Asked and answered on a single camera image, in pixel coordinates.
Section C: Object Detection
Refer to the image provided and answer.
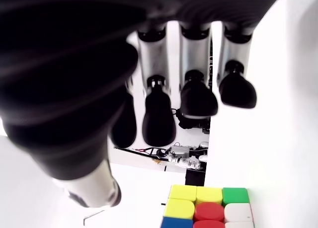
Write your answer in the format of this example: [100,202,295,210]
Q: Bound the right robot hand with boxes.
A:
[0,0,285,208]

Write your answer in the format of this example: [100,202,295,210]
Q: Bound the multicoloured Rubik's cube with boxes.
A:
[160,184,256,228]

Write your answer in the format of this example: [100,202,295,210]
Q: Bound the thin black bar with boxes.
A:
[113,145,171,160]

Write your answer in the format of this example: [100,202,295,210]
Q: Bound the black tangled equipment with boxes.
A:
[171,108,211,135]

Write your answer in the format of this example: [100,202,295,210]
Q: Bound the black box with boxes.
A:
[185,168,207,186]

